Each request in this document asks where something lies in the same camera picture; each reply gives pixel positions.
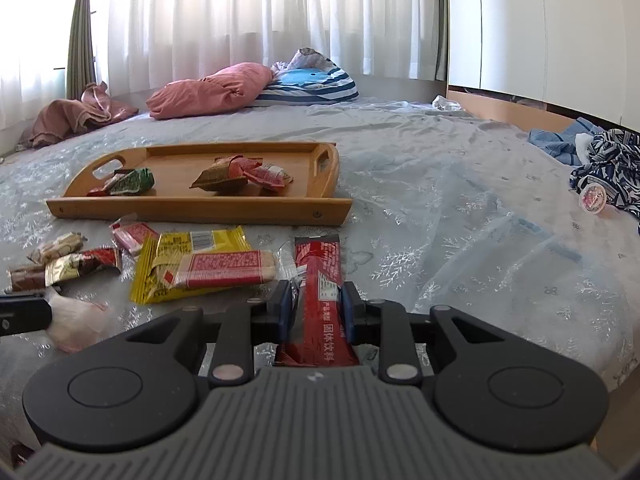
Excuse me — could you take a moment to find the pink white snack packet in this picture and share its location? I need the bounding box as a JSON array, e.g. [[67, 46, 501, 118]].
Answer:
[[244, 159, 295, 192]]

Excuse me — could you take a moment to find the white wardrobe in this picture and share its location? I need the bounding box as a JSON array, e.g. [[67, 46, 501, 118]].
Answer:
[[445, 0, 640, 128]]

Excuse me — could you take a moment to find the yellow snack packet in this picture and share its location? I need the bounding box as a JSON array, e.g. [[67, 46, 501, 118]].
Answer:
[[129, 226, 253, 306]]

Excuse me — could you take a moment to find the blue striped pillow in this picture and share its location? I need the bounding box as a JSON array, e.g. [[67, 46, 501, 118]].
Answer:
[[252, 65, 361, 107]]

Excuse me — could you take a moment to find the crumpled white plastic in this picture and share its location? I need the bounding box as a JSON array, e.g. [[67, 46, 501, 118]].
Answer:
[[431, 94, 476, 113]]

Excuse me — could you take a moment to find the wooden tray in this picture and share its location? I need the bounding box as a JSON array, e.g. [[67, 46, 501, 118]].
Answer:
[[46, 141, 354, 226]]

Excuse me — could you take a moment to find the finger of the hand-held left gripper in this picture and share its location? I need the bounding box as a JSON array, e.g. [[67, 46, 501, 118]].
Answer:
[[0, 295, 53, 338]]

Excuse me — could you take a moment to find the brown snack packet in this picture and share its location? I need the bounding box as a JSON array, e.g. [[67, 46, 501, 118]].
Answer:
[[6, 264, 51, 295]]

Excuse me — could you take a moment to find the small red snack packet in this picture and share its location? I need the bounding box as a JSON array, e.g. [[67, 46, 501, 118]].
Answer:
[[109, 214, 162, 257]]

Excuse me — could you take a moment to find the small round cup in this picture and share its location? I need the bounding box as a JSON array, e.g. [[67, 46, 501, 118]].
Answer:
[[577, 184, 608, 213]]

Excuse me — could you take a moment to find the green pea snack packet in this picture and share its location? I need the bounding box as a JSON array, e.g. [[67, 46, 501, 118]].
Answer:
[[107, 167, 156, 196]]

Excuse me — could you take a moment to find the red label cracker packet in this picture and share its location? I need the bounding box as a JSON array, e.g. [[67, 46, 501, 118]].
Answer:
[[165, 249, 280, 290]]

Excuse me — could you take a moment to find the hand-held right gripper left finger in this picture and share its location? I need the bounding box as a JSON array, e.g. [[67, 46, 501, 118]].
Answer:
[[120, 280, 293, 386]]

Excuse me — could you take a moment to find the large red peanut packet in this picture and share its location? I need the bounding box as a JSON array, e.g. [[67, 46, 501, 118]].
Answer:
[[189, 155, 264, 193]]

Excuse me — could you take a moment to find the dusty pink garment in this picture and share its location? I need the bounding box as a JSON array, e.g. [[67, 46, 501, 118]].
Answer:
[[17, 81, 140, 150]]

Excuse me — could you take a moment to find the gold snack packet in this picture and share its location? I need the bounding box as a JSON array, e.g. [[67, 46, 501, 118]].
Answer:
[[44, 246, 124, 287]]

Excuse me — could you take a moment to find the cream wafer packet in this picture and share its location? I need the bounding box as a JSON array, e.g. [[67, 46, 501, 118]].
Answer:
[[27, 231, 87, 265]]

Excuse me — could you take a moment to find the white sheer curtain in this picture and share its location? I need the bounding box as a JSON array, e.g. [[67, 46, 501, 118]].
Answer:
[[0, 0, 448, 106]]

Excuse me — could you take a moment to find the wooden bed frame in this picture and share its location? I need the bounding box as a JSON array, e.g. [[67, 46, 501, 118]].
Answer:
[[446, 85, 601, 136]]

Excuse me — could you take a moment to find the navy patterned cloth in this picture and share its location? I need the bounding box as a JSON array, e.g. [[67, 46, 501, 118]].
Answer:
[[569, 128, 640, 233]]

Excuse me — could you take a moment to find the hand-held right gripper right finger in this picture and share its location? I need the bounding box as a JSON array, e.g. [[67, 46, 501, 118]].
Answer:
[[341, 281, 521, 386]]

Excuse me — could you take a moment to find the long red stick sachet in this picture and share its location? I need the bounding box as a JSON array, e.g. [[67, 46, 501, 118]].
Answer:
[[274, 236, 362, 367]]

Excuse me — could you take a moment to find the grey green curtain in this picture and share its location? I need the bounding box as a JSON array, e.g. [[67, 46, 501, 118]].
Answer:
[[434, 0, 449, 82], [66, 0, 98, 98]]

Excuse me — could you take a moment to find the floral white cloth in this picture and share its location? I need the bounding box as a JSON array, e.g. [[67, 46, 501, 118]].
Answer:
[[272, 48, 335, 71]]

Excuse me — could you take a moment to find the pink pillow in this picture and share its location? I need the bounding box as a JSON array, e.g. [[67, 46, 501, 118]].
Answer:
[[146, 61, 275, 120]]

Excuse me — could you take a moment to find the snowflake bed cover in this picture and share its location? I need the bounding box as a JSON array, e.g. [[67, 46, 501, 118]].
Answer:
[[0, 97, 640, 461]]

